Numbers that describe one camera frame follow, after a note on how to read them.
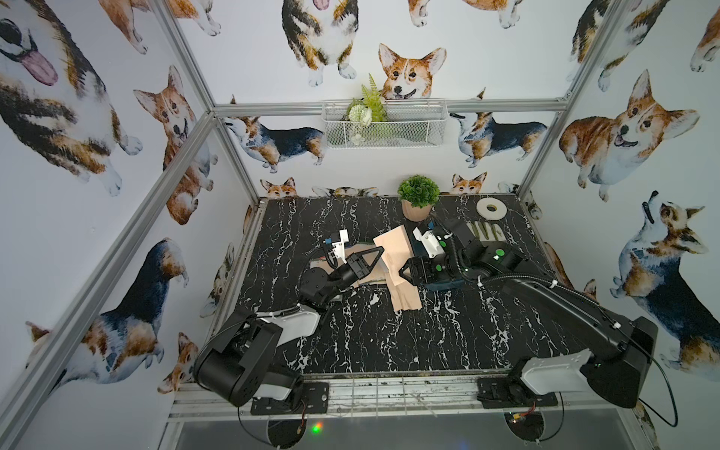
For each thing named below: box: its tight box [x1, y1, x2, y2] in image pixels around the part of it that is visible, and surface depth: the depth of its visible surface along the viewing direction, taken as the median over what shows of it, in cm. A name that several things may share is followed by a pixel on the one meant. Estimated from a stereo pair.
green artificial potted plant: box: [397, 174, 441, 209], surface depth 103 cm
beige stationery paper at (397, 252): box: [373, 225, 414, 286], surface depth 76 cm
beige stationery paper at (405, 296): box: [390, 280, 423, 312], surface depth 93 cm
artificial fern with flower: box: [345, 73, 389, 146], surface depth 84 cm
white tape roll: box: [476, 196, 509, 222], surface depth 120 cm
